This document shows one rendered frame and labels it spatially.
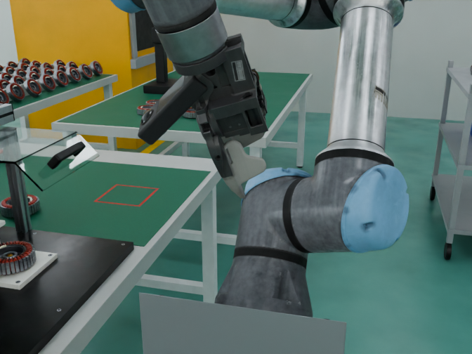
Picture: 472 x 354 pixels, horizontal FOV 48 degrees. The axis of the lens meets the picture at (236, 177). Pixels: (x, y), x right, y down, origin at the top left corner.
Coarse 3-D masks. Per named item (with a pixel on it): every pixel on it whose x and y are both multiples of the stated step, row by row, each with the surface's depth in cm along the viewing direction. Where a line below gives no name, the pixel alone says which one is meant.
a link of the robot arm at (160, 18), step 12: (144, 0) 56; (156, 0) 55; (168, 0) 54; (180, 0) 54; (192, 0) 55; (204, 0) 56; (156, 12) 56; (168, 12) 55; (180, 12) 55; (192, 12) 56; (204, 12) 56; (156, 24) 57; (168, 24) 56; (180, 24) 56; (192, 24) 56
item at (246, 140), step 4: (224, 136) 72; (232, 136) 74; (236, 136) 74; (240, 136) 74; (244, 136) 74; (248, 136) 74; (252, 136) 74; (256, 136) 74; (260, 136) 75; (224, 140) 73; (240, 140) 75; (244, 140) 75; (248, 140) 75; (252, 140) 75; (256, 140) 75; (244, 144) 75; (248, 144) 75
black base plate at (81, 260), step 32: (64, 256) 130; (96, 256) 130; (0, 288) 116; (32, 288) 116; (64, 288) 116; (96, 288) 119; (0, 320) 105; (32, 320) 105; (64, 320) 107; (0, 352) 96; (32, 352) 97
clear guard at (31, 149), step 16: (0, 128) 131; (16, 128) 131; (0, 144) 118; (16, 144) 118; (32, 144) 118; (48, 144) 118; (64, 144) 121; (0, 160) 107; (16, 160) 107; (32, 160) 110; (48, 160) 114; (64, 160) 118; (80, 160) 122; (32, 176) 107; (48, 176) 111; (64, 176) 114
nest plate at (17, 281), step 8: (40, 256) 127; (48, 256) 127; (56, 256) 128; (40, 264) 124; (48, 264) 125; (24, 272) 120; (32, 272) 120; (40, 272) 122; (0, 280) 117; (8, 280) 117; (16, 280) 117; (24, 280) 117; (16, 288) 116
